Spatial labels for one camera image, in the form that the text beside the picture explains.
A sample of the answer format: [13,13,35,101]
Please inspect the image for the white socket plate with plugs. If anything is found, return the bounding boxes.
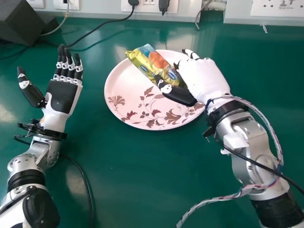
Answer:
[121,0,179,14]

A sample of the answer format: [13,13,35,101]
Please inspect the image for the plate with brown leaf pattern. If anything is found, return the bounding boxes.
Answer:
[104,49,207,131]

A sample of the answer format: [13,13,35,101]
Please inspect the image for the small black box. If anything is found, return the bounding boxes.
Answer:
[41,16,60,35]

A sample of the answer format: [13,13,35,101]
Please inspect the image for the yellow-green biscuit packet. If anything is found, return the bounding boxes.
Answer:
[125,43,190,92]

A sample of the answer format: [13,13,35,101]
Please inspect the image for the black power adapter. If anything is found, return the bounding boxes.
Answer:
[158,0,171,16]

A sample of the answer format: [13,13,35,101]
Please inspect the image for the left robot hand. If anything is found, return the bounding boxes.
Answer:
[14,44,84,142]

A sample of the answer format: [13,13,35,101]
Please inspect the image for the black plug cable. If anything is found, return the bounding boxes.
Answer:
[64,4,136,52]

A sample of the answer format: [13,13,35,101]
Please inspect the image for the white corrugated hose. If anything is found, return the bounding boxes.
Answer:
[201,0,225,10]

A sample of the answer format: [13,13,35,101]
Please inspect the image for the thin grey cable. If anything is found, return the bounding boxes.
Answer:
[39,0,69,37]
[195,3,207,30]

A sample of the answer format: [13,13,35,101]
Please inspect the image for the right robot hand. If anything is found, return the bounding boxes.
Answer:
[155,48,249,124]

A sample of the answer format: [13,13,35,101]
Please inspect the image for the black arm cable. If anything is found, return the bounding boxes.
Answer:
[219,142,304,193]
[60,153,95,228]

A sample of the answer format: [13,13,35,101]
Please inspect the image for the large black box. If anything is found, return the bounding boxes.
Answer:
[0,0,45,46]

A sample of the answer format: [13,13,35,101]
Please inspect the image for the white data socket plate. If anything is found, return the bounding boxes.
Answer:
[53,0,80,10]

